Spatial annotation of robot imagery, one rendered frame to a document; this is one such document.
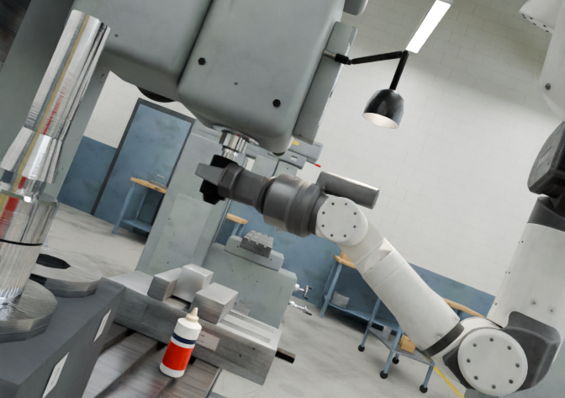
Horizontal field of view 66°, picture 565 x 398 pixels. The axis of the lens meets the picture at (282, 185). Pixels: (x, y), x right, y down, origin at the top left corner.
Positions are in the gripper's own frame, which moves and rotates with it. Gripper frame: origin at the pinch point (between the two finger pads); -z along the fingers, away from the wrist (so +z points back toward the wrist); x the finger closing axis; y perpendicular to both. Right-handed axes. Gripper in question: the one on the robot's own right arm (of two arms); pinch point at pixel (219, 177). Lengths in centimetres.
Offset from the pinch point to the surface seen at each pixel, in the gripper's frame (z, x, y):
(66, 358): 16.5, 43.5, 15.4
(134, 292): -10.5, -5.7, 25.7
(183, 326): 5.0, 2.4, 24.3
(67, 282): 11.3, 39.7, 12.6
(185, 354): 6.6, 1.5, 28.5
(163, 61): -8.2, 14.5, -12.9
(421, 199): 19, -677, -103
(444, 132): 17, -676, -221
